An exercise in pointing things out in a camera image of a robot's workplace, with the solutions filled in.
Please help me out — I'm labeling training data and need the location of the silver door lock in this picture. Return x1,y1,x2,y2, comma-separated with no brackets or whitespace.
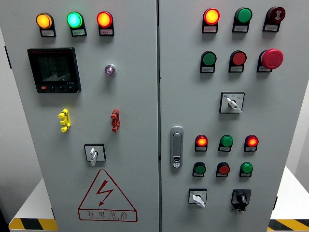
170,126,184,169

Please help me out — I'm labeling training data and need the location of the pale grey cabinet door with lock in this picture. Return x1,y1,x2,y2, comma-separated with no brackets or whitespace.
158,0,309,232

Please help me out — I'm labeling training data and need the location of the small red indicator lamp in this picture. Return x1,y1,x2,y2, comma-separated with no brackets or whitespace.
195,134,209,152
243,134,259,153

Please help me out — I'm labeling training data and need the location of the white round lamp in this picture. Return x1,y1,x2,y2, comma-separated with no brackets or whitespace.
104,63,117,77

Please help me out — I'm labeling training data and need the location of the small green push button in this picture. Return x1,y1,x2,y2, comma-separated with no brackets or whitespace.
192,161,207,178

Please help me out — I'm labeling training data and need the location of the small green indicator lamp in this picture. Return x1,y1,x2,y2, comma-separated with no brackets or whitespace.
239,161,254,178
218,134,234,153

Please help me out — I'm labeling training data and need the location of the large green push button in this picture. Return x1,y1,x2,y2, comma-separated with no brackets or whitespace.
199,50,217,74

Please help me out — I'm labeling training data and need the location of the red warning triangle sticker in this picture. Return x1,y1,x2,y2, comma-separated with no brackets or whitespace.
77,169,139,223

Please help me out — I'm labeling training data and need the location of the small red push button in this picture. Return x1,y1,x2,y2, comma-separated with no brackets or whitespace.
215,161,231,178

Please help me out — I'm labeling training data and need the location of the large red push button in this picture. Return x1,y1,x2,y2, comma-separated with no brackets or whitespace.
228,50,247,73

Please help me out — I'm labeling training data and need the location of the large red indicator lamp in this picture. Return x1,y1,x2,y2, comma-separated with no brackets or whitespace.
96,11,115,37
201,8,221,34

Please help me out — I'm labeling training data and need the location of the black display meter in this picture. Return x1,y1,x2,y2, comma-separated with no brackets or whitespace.
27,47,82,94

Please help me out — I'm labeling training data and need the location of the large lit green indicator lamp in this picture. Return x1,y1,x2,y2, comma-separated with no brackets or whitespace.
66,11,87,37

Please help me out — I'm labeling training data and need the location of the large red stop button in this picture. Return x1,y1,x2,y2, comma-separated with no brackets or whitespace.
256,48,284,73

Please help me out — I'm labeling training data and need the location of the large unlit green indicator lamp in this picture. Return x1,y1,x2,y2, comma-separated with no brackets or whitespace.
232,7,253,33

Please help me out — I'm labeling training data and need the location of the large yellow indicator lamp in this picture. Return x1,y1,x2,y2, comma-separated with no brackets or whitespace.
35,12,57,38

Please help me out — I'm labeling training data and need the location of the dark red buzzer lamp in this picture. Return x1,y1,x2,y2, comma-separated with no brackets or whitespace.
262,6,286,33

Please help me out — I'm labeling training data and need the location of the black yellow striped tape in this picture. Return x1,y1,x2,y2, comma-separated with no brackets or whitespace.
9,218,59,232
267,218,309,232

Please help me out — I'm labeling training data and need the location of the small red handle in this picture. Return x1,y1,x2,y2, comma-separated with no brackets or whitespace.
111,109,121,132

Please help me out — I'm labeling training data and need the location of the large white-handled turn switch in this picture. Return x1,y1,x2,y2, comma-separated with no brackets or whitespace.
219,91,245,115

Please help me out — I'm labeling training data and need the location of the small yellow handle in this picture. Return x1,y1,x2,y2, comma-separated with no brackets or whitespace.
58,109,71,133

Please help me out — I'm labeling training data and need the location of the small white-handled labelled turn switch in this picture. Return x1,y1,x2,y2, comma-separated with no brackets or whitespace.
188,188,208,208

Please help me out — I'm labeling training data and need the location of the black-handled turn switch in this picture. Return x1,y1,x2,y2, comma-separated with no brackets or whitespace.
230,188,252,215

